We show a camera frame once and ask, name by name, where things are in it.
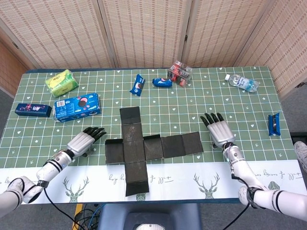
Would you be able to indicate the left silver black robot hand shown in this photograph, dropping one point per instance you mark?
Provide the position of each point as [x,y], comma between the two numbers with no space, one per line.
[80,143]

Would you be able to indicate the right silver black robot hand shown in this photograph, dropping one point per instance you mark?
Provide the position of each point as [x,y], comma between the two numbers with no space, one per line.
[220,133]

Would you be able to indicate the black paper box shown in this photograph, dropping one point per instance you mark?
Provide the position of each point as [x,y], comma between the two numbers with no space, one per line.
[134,148]

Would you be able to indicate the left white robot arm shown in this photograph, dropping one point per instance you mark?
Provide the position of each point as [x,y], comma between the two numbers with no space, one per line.
[50,167]

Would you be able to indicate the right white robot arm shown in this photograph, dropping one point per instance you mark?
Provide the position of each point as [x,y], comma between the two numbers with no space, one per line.
[242,167]

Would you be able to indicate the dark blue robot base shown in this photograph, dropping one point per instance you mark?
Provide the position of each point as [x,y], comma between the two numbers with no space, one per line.
[148,215]

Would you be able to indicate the blue Oreo cookie box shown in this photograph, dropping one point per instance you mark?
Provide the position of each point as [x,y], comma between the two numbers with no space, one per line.
[76,107]

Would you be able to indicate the clear box with red items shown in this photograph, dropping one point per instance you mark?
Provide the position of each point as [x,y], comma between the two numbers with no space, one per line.
[180,74]

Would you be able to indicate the blue black snack packet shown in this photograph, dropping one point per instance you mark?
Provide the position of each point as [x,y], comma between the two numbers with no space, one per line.
[274,124]

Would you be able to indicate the clear plastic water bottle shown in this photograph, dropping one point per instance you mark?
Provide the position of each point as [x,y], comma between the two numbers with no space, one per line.
[242,82]

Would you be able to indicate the dark blue small carton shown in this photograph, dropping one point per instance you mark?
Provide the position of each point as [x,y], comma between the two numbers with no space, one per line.
[33,110]

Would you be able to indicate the green checked tablecloth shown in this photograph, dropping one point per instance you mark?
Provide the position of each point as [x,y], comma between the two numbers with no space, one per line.
[168,105]

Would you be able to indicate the rounded blue Oreo packet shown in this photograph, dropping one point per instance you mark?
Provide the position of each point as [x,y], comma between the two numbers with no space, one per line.
[162,83]

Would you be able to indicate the long blue Oreo packet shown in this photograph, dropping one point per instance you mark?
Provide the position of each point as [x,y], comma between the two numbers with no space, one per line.
[138,85]

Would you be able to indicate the grey sneaker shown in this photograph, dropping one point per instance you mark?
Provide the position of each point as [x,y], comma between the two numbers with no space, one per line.
[301,153]

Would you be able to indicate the woven folding screen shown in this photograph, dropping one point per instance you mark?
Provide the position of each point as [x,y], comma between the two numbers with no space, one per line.
[148,31]

